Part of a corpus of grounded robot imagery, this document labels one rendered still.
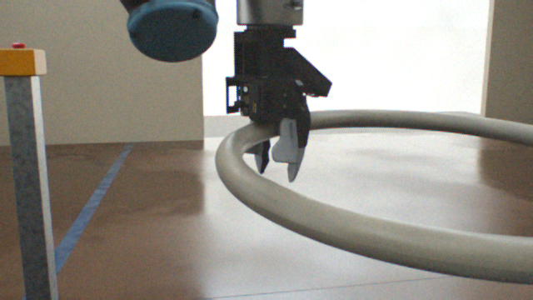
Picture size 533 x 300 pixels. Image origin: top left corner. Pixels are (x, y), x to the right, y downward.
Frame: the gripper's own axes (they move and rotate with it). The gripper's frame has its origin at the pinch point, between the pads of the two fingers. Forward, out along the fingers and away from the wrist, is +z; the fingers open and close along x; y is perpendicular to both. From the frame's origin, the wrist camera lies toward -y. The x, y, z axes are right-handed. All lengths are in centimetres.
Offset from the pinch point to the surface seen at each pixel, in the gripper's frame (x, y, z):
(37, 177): -103, -2, 25
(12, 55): -105, 0, -13
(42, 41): -582, -196, -5
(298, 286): -78, -103, 98
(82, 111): -551, -226, 87
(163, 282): -128, -62, 99
